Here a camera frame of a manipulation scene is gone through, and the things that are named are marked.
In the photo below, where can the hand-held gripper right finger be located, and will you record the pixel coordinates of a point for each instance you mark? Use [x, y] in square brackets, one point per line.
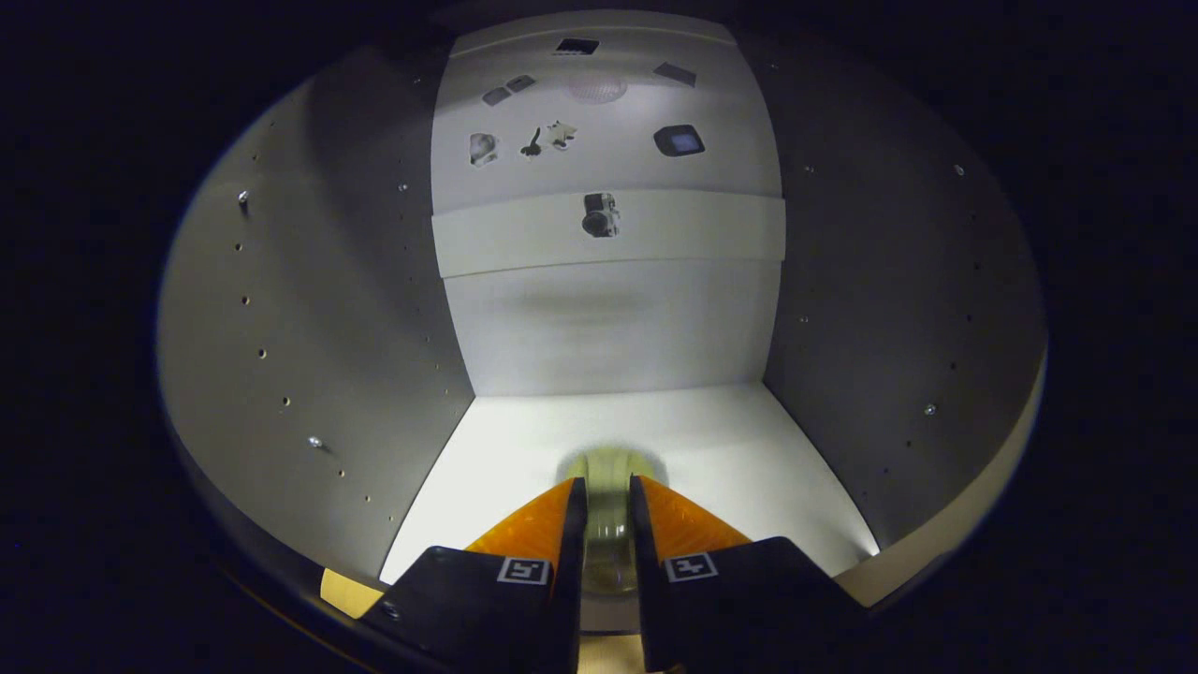
[646, 608]

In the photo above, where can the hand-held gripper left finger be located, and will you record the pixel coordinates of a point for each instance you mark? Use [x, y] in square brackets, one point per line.
[569, 608]

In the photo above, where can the pale green clear cup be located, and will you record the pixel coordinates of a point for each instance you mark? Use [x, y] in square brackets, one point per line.
[610, 468]

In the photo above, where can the grey cabinet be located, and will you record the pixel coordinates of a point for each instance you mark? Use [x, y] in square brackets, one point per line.
[309, 309]

